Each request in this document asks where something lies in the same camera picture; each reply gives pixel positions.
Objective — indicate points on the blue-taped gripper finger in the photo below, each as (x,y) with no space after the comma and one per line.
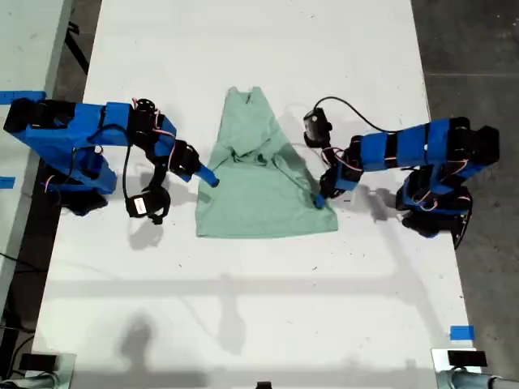
(207,176)
(320,202)

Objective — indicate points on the pale green T-shirt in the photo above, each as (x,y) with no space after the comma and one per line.
(259,210)

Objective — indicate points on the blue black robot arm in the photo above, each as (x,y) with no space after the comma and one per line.
(438,139)
(61,133)

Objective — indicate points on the long blue tape strip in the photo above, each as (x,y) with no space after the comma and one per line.
(24,95)

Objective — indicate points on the short blue tape strip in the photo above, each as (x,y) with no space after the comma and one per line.
(7,183)

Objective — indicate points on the small black knob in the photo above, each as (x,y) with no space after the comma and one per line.
(263,385)

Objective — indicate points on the square blue tape piece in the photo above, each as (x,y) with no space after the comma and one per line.
(462,333)

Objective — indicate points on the pale side table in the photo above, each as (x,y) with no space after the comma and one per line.
(24,48)

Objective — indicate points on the small black box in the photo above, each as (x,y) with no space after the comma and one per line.
(38,362)
(466,358)

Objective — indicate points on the short black camera stalk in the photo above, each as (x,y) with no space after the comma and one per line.
(326,152)
(156,178)

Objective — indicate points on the black camera box white label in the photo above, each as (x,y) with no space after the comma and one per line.
(140,204)
(314,125)

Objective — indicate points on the black metal frame bar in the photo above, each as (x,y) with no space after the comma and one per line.
(79,52)

